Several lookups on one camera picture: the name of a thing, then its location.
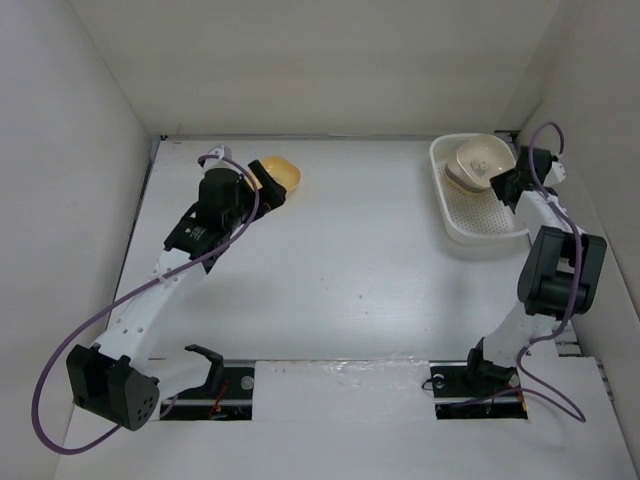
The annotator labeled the yellow panda plate back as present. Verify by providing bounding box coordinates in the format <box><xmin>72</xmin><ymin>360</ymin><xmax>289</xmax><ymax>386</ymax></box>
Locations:
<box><xmin>261</xmin><ymin>156</ymin><xmax>301</xmax><ymax>194</ymax></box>

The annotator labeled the cream panda plate front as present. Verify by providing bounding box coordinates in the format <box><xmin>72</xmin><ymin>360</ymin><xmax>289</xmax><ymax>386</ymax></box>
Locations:
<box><xmin>445</xmin><ymin>134</ymin><xmax>516</xmax><ymax>194</ymax></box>

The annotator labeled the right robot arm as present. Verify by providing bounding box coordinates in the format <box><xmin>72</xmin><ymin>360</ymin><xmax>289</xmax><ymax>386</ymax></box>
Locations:
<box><xmin>462</xmin><ymin>146</ymin><xmax>607</xmax><ymax>396</ymax></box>

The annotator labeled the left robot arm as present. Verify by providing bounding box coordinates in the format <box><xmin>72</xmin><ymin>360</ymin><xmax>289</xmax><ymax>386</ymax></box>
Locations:
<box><xmin>66</xmin><ymin>154</ymin><xmax>290</xmax><ymax>431</ymax></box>

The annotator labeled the white perforated plastic bin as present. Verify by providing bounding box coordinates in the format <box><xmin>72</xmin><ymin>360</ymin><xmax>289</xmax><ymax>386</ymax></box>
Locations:
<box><xmin>429</xmin><ymin>133</ymin><xmax>528</xmax><ymax>245</ymax></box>

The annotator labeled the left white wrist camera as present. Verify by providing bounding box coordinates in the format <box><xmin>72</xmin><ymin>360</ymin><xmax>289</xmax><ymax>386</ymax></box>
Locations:
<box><xmin>198</xmin><ymin>144</ymin><xmax>232</xmax><ymax>174</ymax></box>

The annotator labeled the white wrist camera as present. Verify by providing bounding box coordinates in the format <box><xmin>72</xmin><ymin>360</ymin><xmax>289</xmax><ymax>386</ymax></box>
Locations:
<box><xmin>543</xmin><ymin>160</ymin><xmax>567</xmax><ymax>188</ymax></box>
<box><xmin>198</xmin><ymin>144</ymin><xmax>232</xmax><ymax>174</ymax></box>

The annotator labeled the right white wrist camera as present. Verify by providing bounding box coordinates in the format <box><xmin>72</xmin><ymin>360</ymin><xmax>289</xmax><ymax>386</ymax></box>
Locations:
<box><xmin>543</xmin><ymin>160</ymin><xmax>567</xmax><ymax>188</ymax></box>

